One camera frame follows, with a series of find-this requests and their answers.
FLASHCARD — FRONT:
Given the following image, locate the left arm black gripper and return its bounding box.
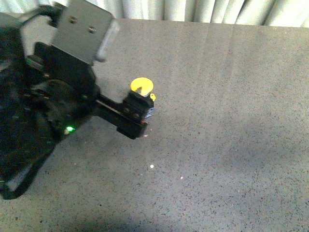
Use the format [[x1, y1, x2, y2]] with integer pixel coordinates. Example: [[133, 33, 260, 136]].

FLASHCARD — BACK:
[[26, 42, 155, 140]]

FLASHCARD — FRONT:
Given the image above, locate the yellow push button switch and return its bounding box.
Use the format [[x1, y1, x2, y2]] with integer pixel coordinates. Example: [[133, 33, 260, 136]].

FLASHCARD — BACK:
[[124, 77, 157, 124]]

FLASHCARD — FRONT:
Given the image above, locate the white pleated curtain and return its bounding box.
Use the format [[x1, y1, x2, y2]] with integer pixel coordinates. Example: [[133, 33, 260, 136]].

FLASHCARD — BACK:
[[0, 0, 309, 28]]

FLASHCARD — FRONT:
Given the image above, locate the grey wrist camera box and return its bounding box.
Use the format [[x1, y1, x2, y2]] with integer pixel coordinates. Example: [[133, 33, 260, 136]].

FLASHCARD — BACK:
[[52, 0, 119, 64]]

